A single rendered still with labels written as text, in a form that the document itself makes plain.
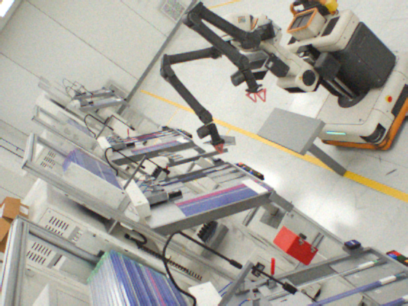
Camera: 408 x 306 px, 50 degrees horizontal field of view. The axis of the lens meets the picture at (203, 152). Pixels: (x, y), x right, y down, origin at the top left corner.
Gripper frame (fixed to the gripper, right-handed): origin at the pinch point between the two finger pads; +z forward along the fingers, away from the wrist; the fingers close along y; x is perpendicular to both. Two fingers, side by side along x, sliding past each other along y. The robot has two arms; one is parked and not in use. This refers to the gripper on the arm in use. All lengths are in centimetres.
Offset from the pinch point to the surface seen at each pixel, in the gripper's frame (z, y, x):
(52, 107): -19, -453, -89
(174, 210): 7, 31, -46
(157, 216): 5, 31, -56
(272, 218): 84, -40, 33
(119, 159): 3, -98, -53
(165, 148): 10, -97, -15
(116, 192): -19, 37, -71
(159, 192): 0.5, 13.8, -47.6
